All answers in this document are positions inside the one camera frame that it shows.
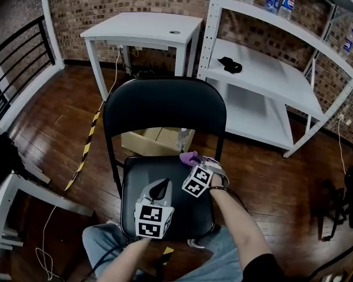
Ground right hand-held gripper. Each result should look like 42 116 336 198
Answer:
181 154 230 198

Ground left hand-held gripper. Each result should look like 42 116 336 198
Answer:
134 178 175 240

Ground purple cloth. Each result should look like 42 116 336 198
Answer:
179 150 199 167

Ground person's right forearm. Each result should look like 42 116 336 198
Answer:
210 188 273 276

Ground person's left forearm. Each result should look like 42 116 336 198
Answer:
96 236 152 282

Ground person's right hand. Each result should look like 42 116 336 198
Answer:
209 173 224 189

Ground clear plastic bottle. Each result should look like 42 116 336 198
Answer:
176 127 189 152

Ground open cardboard box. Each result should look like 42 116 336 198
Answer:
120 127 197 157

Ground short yellow black tape strip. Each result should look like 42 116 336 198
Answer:
161 246 174 266

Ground person's right white shoe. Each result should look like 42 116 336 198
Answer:
187 238 206 249

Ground black folding chair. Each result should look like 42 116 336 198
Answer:
102 76 227 199

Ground person's left leg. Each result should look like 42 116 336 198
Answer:
82 221 145 282

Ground person's leg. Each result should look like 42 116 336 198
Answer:
82 221 145 282
176 226 245 282

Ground long yellow black floor tape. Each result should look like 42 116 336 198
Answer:
63 110 102 192

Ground person's right leg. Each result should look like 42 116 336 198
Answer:
176 226 245 282

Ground white metal shelf rack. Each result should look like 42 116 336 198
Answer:
196 0 353 159

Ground white desk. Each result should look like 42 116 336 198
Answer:
0 154 95 282

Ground person's black shirt sleeve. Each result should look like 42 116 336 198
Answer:
242 253 286 282

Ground small white table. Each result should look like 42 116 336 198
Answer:
79 12 204 102

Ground black fabric bag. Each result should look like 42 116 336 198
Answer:
0 132 24 199

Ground black metal stand legs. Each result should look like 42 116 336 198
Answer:
307 239 353 282

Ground black metal railing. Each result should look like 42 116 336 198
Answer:
0 15 56 126

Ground white steel column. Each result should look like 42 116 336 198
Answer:
39 0 66 70

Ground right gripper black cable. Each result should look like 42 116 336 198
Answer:
222 187 251 216

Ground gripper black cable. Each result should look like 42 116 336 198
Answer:
222 187 251 216
89 238 135 278

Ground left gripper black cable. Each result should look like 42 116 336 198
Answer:
89 238 135 278

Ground black strap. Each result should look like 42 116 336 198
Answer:
217 56 244 73

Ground long white floor cable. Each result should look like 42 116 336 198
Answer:
35 47 124 280

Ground thin white wall cable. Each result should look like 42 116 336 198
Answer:
337 119 347 176

